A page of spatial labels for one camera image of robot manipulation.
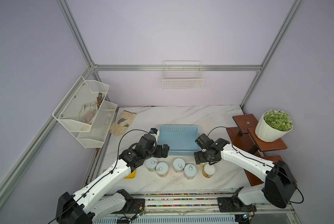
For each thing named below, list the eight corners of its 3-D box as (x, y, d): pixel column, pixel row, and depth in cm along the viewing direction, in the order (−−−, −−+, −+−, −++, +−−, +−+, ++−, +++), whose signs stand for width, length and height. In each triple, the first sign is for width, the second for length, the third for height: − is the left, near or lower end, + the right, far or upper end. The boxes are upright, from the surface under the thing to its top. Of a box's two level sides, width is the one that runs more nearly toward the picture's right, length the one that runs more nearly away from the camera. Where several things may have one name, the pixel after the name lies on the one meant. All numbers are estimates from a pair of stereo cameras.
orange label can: (156, 177, 85) (155, 174, 80) (157, 165, 90) (156, 162, 85) (168, 177, 85) (168, 174, 80) (168, 165, 90) (168, 162, 85)
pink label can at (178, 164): (172, 172, 86) (172, 169, 82) (172, 160, 90) (172, 157, 87) (185, 172, 86) (185, 169, 82) (184, 160, 90) (185, 157, 87)
